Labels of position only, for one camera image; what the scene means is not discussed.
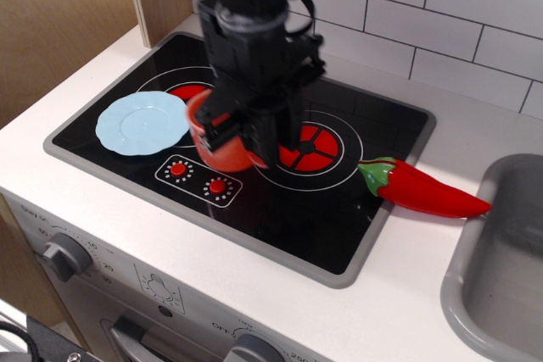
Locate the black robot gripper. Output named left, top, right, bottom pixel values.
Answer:
left=197, top=0, right=324, bottom=166

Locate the orange plastic cup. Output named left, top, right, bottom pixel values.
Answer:
left=186, top=88, right=269, bottom=172

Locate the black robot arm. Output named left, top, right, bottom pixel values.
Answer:
left=195, top=0, right=325, bottom=167

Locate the light blue saucer plate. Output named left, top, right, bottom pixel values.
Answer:
left=95, top=91, right=189, bottom=156

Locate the black toy stove top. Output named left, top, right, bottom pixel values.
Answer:
left=43, top=33, right=436, bottom=288

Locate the red toy chili pepper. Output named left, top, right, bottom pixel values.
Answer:
left=357, top=157, right=491, bottom=218

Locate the grey timer knob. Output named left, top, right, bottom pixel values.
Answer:
left=42, top=233, right=92, bottom=282

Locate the grey oven knob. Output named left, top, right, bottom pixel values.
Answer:
left=223, top=334, right=284, bottom=362

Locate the wooden side panel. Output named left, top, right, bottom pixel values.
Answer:
left=1, top=0, right=193, bottom=125

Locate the grey toy sink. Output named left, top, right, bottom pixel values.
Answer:
left=440, top=153, right=542, bottom=361

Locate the grey oven door handle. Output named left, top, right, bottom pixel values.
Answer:
left=109, top=317, right=167, bottom=362

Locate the black metal base plate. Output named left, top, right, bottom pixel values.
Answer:
left=26, top=315, right=98, bottom=362

